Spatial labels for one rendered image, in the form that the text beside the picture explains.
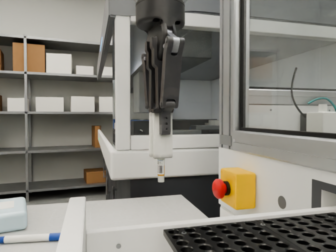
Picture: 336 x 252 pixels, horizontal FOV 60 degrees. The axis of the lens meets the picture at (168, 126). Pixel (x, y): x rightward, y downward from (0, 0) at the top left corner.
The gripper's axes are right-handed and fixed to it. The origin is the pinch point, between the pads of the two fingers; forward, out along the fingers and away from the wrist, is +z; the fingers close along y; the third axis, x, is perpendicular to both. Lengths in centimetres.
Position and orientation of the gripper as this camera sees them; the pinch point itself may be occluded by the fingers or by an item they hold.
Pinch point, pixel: (160, 134)
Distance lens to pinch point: 45.2
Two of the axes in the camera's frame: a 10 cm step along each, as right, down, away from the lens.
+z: 0.0, 10.0, 0.3
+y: 3.6, 0.3, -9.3
